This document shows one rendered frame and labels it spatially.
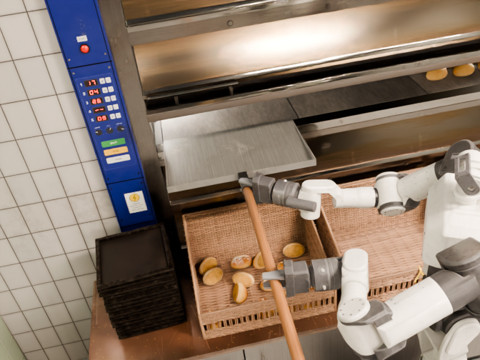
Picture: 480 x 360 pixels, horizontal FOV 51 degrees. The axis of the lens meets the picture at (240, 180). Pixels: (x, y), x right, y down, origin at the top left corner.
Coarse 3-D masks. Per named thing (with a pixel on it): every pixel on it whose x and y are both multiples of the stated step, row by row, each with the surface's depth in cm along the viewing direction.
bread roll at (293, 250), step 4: (288, 244) 229; (292, 244) 227; (296, 244) 227; (300, 244) 228; (284, 248) 228; (288, 248) 227; (292, 248) 227; (296, 248) 227; (300, 248) 227; (284, 252) 227; (288, 252) 227; (292, 252) 227; (296, 252) 227; (300, 252) 227; (288, 256) 228; (292, 256) 227; (296, 256) 228
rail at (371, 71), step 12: (420, 60) 186; (432, 60) 186; (444, 60) 186; (360, 72) 183; (372, 72) 184; (384, 72) 185; (288, 84) 181; (300, 84) 181; (312, 84) 182; (228, 96) 179; (240, 96) 180; (156, 108) 178; (168, 108) 177; (180, 108) 178
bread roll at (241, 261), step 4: (236, 256) 226; (240, 256) 226; (244, 256) 226; (248, 256) 227; (232, 260) 226; (236, 260) 225; (240, 260) 225; (244, 260) 225; (248, 260) 226; (232, 264) 226; (236, 264) 225; (240, 264) 225; (244, 264) 225; (248, 264) 226; (236, 268) 226; (240, 268) 226; (244, 268) 227
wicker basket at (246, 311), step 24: (192, 216) 222; (216, 216) 224; (240, 216) 225; (192, 240) 226; (216, 240) 228; (288, 240) 233; (312, 240) 222; (192, 264) 206; (216, 288) 220; (216, 312) 192; (240, 312) 194; (264, 312) 197; (312, 312) 202; (216, 336) 200
